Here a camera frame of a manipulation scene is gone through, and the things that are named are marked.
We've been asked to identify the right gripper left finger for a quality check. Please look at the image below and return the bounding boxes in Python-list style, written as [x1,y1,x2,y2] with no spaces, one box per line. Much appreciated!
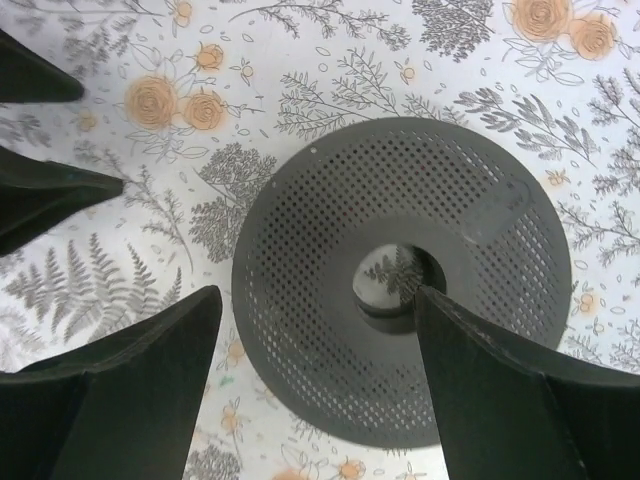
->
[1,285,222,480]

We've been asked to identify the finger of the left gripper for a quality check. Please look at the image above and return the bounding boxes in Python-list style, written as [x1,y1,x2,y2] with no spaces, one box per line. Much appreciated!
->
[1,147,124,256]
[0,31,85,104]

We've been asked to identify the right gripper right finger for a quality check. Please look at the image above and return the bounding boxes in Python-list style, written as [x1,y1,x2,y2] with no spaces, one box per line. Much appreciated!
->
[415,287,639,480]

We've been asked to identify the black cable spool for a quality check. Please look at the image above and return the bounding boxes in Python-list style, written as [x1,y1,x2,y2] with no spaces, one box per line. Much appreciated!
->
[232,117,572,449]

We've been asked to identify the floral table mat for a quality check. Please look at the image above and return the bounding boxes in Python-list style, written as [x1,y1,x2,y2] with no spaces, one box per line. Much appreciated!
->
[0,0,640,480]

